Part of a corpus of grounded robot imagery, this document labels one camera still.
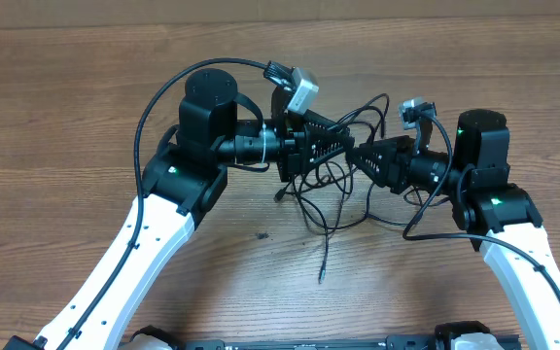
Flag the black usb cable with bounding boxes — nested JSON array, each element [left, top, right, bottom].
[[273, 92, 391, 285]]

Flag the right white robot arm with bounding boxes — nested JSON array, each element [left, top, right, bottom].
[[346, 104, 560, 349]]

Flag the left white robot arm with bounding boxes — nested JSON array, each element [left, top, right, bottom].
[[7, 59, 353, 349]]

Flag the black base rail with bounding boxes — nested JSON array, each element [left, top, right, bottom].
[[177, 334, 451, 350]]

